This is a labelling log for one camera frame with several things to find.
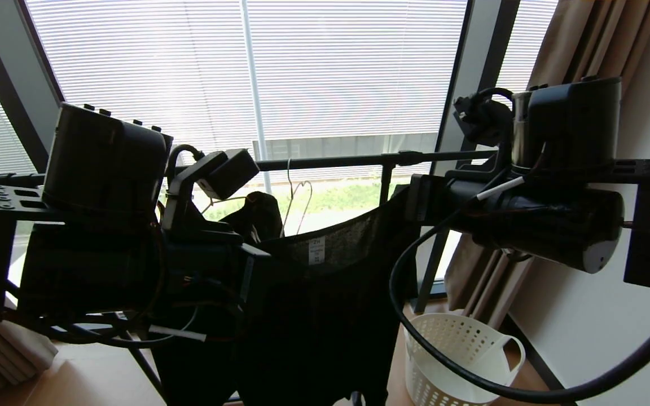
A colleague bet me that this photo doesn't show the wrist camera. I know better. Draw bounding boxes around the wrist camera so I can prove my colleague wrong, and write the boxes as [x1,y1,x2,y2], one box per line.
[453,87,516,148]
[161,148,261,232]

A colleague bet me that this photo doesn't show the black clothes rack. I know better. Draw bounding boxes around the black clothes rack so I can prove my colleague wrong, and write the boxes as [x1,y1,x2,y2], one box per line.
[0,148,498,404]

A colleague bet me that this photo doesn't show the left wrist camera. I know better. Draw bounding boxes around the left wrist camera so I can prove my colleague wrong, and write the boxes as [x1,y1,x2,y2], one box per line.
[161,148,261,232]

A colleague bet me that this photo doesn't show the black garment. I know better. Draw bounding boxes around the black garment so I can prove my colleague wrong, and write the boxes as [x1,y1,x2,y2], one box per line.
[234,189,421,406]
[149,192,284,406]

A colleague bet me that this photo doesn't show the pink clothes hanger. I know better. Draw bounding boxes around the pink clothes hanger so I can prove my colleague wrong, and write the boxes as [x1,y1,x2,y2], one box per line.
[200,195,248,216]
[279,158,313,237]

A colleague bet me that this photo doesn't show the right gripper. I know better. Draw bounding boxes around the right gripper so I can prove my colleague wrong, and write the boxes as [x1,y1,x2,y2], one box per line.
[404,169,506,232]

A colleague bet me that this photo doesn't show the brown curtain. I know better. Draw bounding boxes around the brown curtain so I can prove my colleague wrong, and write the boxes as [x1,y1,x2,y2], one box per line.
[443,0,650,329]
[0,316,59,388]

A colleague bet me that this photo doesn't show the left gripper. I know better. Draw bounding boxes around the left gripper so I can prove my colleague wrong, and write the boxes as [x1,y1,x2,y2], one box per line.
[159,231,272,316]

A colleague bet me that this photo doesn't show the black cable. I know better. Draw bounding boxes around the black cable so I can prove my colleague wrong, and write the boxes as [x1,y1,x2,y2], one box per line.
[389,169,650,404]
[49,307,208,348]

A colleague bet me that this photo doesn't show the white laundry basket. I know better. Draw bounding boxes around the white laundry basket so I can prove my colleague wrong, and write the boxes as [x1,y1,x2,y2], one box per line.
[403,313,526,406]

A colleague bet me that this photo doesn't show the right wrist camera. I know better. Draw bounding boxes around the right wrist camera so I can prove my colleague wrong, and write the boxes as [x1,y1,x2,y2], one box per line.
[453,87,516,148]

